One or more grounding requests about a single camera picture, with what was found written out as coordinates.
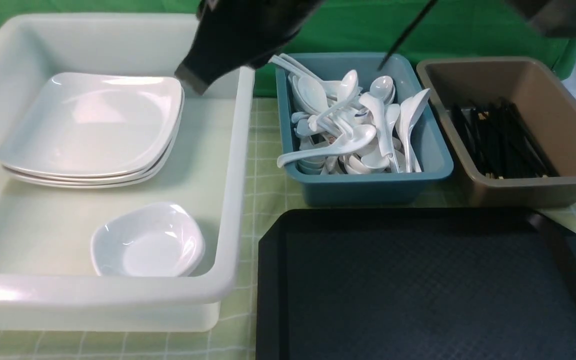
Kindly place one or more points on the brown plastic chopstick bin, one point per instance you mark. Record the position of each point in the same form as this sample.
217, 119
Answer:
549, 112

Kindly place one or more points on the teal plastic cutlery bin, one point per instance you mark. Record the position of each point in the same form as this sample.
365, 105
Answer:
429, 146

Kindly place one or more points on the white soup spoon top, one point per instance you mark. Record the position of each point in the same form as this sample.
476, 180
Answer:
294, 67

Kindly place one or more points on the white plate in tub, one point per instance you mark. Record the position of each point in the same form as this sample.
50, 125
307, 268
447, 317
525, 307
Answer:
174, 135
104, 184

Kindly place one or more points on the black chopsticks pile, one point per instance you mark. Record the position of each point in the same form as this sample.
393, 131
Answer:
499, 142

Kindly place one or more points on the top white plate in tub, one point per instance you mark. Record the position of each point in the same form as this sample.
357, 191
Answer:
174, 135

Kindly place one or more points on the white soup spoon upright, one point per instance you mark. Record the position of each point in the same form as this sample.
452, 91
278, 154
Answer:
411, 111

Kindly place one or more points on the lower white plate in tub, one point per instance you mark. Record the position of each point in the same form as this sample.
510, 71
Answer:
104, 184

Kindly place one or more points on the green backdrop cloth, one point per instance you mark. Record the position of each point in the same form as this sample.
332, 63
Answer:
453, 29

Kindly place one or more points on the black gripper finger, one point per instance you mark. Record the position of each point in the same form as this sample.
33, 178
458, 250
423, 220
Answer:
233, 34

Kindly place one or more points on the black serving tray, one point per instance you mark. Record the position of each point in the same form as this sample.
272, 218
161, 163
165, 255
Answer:
416, 284

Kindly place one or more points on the white bowl tray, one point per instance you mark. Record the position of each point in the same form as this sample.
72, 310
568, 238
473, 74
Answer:
157, 240

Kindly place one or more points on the white soup spoon front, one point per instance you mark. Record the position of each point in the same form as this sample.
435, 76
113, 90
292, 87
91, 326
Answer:
346, 143

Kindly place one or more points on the green checked tablecloth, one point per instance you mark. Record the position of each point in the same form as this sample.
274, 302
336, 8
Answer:
269, 192

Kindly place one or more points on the large white square plate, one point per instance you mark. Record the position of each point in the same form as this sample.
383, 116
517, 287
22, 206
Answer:
93, 125

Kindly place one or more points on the large white plastic tub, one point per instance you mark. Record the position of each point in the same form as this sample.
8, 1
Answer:
46, 279

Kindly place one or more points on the white soup spoon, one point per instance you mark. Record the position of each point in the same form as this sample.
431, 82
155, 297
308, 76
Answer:
346, 143
346, 92
411, 111
294, 67

